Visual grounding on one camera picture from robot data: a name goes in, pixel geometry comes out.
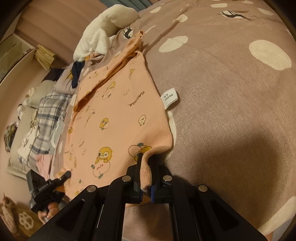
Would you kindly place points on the stuffed toys on headboard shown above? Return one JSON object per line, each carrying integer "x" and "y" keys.
{"x": 21, "y": 107}

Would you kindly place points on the white wall shelf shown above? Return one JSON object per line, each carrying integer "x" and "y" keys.
{"x": 13, "y": 50}

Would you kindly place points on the navy blue garment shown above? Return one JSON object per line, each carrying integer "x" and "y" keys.
{"x": 76, "y": 70}

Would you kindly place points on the mauve pillow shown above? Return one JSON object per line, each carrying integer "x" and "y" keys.
{"x": 67, "y": 83}

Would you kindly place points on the beige headboard cushion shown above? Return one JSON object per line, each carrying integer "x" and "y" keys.
{"x": 15, "y": 167}

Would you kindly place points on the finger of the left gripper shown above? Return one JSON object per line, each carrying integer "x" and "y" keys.
{"x": 60, "y": 181}

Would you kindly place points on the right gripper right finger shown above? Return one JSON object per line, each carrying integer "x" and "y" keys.
{"x": 197, "y": 213}

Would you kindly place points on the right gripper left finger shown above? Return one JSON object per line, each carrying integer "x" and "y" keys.
{"x": 96, "y": 213}

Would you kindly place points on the peach cartoon print shirt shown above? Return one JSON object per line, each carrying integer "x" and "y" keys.
{"x": 115, "y": 120}

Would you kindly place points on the grey striped garment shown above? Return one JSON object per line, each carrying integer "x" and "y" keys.
{"x": 57, "y": 132}

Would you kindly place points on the teal curtain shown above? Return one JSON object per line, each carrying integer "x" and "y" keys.
{"x": 138, "y": 5}

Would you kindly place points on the white printed shirt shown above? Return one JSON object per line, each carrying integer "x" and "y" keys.
{"x": 26, "y": 146}

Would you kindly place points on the grey plaid pillow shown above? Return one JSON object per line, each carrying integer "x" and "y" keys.
{"x": 51, "y": 108}

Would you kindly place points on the white fluffy plush garment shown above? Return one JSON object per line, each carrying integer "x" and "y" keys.
{"x": 100, "y": 33}

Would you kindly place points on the hanging yellow books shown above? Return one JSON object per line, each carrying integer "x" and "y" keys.
{"x": 44, "y": 56}

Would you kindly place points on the pink garment at bedside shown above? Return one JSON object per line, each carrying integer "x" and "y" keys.
{"x": 43, "y": 163}

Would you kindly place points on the mauve polka dot blanket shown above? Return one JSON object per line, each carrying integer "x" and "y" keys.
{"x": 225, "y": 73}

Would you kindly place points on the person's left hand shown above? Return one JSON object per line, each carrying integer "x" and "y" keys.
{"x": 53, "y": 209}

